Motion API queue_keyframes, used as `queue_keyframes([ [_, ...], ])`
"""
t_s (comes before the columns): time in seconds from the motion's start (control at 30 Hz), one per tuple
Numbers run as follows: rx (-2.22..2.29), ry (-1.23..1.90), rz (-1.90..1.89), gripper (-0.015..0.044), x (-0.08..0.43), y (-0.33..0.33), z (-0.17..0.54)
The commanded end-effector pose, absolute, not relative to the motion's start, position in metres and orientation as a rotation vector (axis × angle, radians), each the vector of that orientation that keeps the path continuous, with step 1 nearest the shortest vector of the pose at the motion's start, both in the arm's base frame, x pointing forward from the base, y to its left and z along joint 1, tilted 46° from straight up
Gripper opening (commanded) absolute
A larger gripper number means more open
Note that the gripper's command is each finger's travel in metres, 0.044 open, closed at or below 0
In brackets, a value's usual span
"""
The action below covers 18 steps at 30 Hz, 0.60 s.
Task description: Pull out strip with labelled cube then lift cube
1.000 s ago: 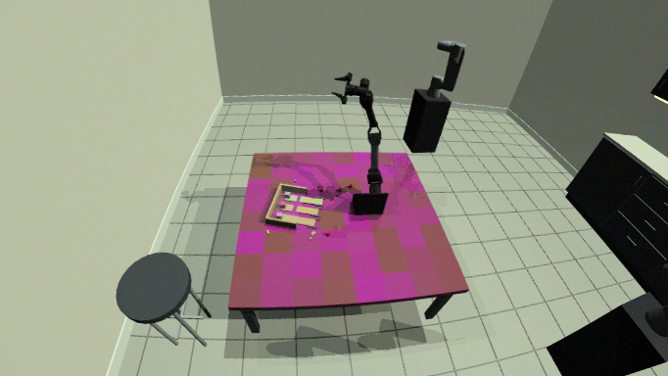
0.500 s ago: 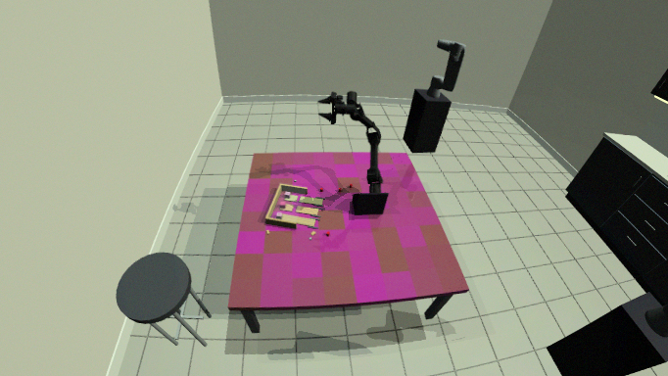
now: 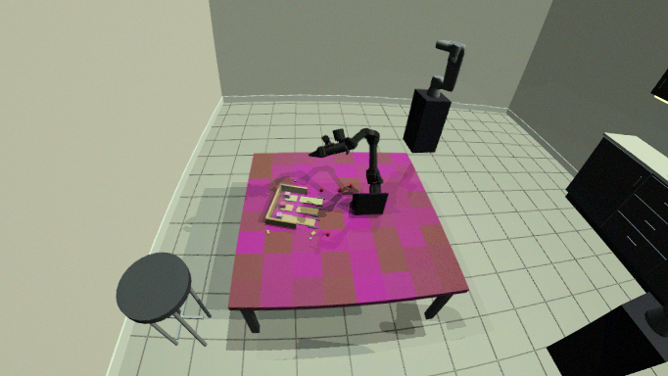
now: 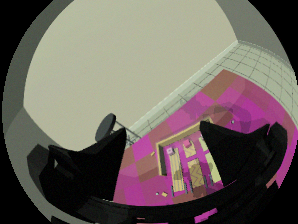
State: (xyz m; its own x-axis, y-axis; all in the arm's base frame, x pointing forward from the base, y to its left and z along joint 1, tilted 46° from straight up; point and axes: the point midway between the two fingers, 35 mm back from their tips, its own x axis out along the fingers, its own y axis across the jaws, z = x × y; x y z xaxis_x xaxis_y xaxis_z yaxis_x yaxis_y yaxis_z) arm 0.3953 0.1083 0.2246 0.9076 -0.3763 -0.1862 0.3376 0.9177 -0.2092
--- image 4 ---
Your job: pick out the pale yellow flat strip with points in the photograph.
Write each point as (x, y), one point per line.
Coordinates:
(213, 170)

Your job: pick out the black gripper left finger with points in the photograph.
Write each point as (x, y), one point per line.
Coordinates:
(99, 164)

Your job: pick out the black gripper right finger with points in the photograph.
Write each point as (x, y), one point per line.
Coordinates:
(229, 149)

